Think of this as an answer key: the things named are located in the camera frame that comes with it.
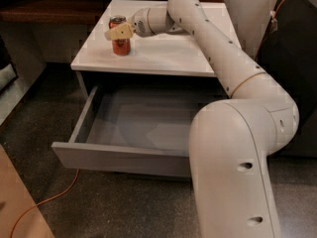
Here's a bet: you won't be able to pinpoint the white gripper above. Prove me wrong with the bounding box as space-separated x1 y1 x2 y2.
104 8 155 41

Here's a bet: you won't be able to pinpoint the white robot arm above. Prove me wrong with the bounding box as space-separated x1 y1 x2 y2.
105 0 299 238

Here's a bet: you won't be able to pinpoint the grey top drawer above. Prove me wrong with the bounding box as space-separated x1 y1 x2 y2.
52 85 224 178

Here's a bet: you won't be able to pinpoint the dark wooden shelf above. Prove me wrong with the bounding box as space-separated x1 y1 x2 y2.
0 0 224 26

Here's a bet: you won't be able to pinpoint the orange cable at right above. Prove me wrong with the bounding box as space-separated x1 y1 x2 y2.
254 0 317 61

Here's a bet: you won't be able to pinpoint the red coke can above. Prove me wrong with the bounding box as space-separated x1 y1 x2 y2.
108 15 131 56

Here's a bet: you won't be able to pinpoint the grey cabinet with white top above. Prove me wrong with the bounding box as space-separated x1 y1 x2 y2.
70 0 246 97

